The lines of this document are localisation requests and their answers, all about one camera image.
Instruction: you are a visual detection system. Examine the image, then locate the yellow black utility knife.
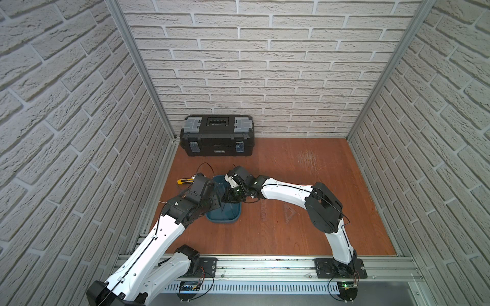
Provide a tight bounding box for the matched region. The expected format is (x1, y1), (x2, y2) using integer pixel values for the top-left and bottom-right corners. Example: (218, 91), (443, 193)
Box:
(177, 177), (195, 186)

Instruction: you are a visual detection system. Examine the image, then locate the controller board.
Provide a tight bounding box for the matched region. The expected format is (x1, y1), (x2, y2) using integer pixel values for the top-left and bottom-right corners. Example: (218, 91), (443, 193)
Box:
(177, 281), (202, 302)
(337, 282), (359, 303)

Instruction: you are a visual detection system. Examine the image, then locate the black plastic toolbox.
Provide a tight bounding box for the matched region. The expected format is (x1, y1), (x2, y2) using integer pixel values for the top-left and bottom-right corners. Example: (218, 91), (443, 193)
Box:
(180, 115), (255, 156)

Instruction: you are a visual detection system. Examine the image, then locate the aluminium front rail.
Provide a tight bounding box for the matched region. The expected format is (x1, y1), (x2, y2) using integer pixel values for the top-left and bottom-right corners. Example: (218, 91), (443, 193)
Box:
(108, 254), (426, 284)

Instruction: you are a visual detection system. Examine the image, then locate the left controller board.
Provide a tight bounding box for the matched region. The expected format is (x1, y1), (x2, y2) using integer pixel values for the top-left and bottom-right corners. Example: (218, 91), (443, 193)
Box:
(177, 281), (202, 302)

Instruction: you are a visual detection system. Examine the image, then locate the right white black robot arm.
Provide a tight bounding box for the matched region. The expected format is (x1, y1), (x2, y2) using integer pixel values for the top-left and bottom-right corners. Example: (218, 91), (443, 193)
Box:
(225, 174), (357, 274)

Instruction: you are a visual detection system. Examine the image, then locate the small clear triangle ruler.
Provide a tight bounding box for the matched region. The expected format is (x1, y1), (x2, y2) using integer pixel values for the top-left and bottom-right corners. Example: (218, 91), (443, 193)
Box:
(283, 205), (296, 224)

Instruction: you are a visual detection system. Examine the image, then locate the right controller board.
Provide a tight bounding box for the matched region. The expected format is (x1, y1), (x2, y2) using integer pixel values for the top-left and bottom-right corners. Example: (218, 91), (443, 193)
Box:
(337, 282), (359, 303)

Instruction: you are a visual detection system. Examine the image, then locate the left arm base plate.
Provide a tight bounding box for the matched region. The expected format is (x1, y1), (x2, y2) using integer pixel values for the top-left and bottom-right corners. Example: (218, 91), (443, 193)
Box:
(180, 257), (218, 279)

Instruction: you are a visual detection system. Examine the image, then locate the teal plastic storage box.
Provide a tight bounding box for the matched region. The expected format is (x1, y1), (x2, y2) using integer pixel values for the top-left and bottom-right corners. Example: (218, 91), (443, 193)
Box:
(205, 175), (242, 224)

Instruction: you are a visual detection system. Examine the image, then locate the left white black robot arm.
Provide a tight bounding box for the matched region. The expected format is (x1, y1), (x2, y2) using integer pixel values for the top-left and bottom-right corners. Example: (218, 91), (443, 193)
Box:
(86, 173), (225, 305)

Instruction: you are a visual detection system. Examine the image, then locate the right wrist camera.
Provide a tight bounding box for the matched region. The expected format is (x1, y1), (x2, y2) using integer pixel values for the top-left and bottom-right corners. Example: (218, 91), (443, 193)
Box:
(225, 166), (255, 189)

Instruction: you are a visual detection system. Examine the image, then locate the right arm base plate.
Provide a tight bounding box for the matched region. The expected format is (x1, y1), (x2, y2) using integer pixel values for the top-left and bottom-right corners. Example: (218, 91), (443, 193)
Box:
(313, 258), (368, 279)

